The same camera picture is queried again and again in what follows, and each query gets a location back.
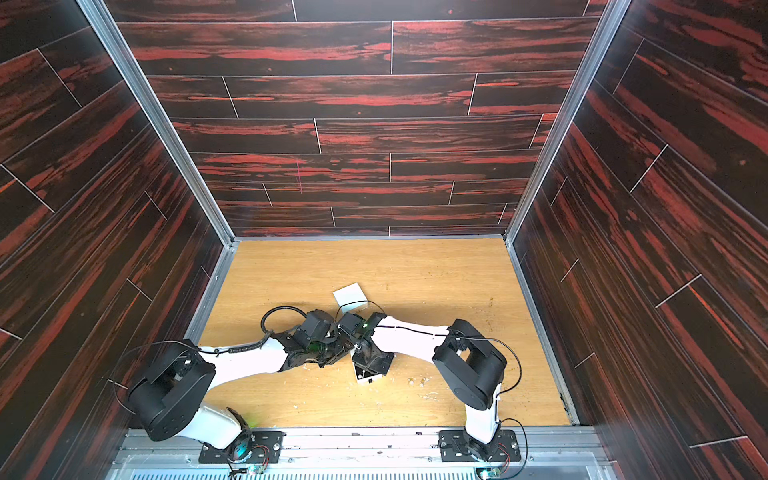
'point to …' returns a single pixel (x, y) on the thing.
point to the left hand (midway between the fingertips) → (357, 349)
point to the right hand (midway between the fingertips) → (370, 363)
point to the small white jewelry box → (363, 375)
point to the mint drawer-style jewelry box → (351, 299)
